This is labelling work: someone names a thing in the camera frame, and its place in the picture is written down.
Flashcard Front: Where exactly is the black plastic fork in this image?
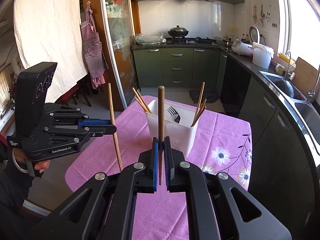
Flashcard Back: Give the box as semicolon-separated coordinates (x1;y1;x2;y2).
167;106;181;124

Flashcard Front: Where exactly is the person's left hand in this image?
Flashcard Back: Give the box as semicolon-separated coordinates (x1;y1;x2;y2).
12;148;50;173

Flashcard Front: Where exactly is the white plastic utensil holder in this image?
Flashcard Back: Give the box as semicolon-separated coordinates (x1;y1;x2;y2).
146;99;198;157

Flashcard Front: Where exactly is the purple floral tablecloth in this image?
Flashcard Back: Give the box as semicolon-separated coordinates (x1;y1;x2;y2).
64;95;253;240

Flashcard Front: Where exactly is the purple checked apron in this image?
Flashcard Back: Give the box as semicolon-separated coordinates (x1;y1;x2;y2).
80;2;108;89

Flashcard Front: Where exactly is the white hanging cloth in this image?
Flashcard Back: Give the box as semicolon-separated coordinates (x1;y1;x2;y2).
14;0;88;102

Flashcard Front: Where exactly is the gas stove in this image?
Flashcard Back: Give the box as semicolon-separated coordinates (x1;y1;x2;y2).
167;37;217;46

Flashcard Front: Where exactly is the black wok with lid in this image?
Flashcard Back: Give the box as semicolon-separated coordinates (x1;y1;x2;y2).
168;25;189;38

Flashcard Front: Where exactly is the glass sliding door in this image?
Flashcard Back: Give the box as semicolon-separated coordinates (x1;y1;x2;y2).
100;0;138;112

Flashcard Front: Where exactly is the white rice cooker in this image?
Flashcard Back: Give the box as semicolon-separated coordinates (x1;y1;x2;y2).
232;39;253;57

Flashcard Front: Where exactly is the white plastic bucket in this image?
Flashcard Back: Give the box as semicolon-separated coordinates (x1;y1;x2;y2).
252;42;274;69

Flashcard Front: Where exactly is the stainless steel sink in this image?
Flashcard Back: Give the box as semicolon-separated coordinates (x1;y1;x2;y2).
258;70;319;155

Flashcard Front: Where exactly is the small steel faucet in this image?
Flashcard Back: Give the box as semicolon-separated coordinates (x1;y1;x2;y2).
284;50;291;80

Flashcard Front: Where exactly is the steel sink faucet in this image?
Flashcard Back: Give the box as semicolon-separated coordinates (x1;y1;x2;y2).
307;66;320;105

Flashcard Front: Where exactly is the wooden cutting board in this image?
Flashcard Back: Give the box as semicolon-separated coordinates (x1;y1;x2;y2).
292;57;318;98

